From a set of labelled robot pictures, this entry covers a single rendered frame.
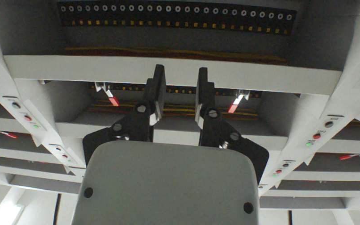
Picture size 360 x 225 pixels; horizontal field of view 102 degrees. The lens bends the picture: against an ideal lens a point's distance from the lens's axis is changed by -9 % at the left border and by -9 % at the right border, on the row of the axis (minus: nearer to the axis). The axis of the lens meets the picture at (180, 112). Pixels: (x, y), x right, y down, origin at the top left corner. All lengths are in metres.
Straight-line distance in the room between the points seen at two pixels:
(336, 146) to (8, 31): 0.79
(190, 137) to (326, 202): 1.05
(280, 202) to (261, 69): 0.95
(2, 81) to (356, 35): 0.65
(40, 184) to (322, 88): 1.34
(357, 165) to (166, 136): 0.80
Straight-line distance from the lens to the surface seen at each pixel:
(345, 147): 0.61
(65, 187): 1.20
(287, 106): 0.49
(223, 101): 0.59
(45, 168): 1.04
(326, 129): 0.47
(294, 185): 0.97
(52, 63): 0.36
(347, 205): 1.37
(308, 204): 1.25
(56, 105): 0.53
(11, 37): 0.45
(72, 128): 0.50
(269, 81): 0.31
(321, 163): 0.86
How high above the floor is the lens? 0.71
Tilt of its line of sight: 47 degrees up
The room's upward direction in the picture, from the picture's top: 178 degrees counter-clockwise
